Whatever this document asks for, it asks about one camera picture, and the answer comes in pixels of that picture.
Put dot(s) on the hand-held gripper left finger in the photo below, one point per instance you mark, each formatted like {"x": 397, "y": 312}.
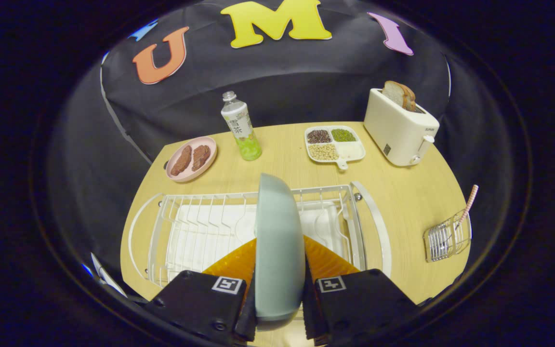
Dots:
{"x": 195, "y": 303}

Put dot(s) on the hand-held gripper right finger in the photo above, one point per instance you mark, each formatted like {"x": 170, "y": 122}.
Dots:
{"x": 354, "y": 308}

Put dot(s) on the light green plate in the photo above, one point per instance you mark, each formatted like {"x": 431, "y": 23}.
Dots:
{"x": 280, "y": 250}

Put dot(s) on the pink plate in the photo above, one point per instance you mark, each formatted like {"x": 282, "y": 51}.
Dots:
{"x": 183, "y": 176}

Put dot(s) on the white drip tray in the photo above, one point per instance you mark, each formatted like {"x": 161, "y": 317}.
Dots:
{"x": 219, "y": 241}

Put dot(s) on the white sheet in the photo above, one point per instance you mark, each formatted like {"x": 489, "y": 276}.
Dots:
{"x": 106, "y": 277}

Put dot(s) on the brown meat piece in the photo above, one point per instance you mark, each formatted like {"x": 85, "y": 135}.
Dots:
{"x": 181, "y": 161}
{"x": 200, "y": 156}

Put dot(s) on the white divided tray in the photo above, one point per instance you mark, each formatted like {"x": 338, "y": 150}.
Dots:
{"x": 341, "y": 165}

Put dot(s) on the pile of yellow soybeans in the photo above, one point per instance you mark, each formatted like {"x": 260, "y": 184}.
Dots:
{"x": 323, "y": 152}

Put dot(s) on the pile of green beans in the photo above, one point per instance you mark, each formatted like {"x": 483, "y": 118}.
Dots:
{"x": 343, "y": 135}

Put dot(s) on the pile of dark red beans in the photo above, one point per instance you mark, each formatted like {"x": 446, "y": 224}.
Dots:
{"x": 319, "y": 137}

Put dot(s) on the white toaster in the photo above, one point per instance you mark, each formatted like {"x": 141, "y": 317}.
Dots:
{"x": 393, "y": 130}

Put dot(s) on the green drink bottle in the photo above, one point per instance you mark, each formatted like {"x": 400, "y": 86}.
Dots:
{"x": 239, "y": 125}

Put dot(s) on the brown bread slice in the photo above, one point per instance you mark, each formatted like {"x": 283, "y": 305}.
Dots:
{"x": 394, "y": 94}
{"x": 411, "y": 99}

